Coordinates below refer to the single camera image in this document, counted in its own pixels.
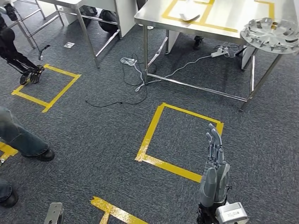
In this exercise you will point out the yellow floor tape outline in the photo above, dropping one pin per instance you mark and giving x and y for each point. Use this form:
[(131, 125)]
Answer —
[(63, 91), (109, 207), (149, 136)]

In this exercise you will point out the black humanoid robot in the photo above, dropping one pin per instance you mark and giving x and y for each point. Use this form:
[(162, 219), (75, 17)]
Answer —
[(7, 43)]

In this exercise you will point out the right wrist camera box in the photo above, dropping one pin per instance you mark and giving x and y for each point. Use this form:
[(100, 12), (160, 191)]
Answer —
[(231, 215)]

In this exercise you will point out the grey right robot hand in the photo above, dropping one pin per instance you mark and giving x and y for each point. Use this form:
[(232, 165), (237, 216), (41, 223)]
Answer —
[(217, 182)]

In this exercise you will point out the white curved plastic part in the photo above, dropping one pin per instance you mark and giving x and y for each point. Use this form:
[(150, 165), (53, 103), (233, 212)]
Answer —
[(189, 17)]

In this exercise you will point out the metal floor outlet plate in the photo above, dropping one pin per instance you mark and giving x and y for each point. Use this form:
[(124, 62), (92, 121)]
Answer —
[(69, 45)]

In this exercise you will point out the steel table with side panel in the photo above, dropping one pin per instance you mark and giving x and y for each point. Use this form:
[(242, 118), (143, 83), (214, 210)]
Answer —
[(127, 15)]

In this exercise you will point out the silver wheel hubcap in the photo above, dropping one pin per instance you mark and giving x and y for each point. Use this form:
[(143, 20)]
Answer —
[(268, 37)]

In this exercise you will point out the stainless steel workbench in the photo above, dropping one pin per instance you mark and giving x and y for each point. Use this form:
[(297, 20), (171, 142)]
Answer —
[(222, 15)]

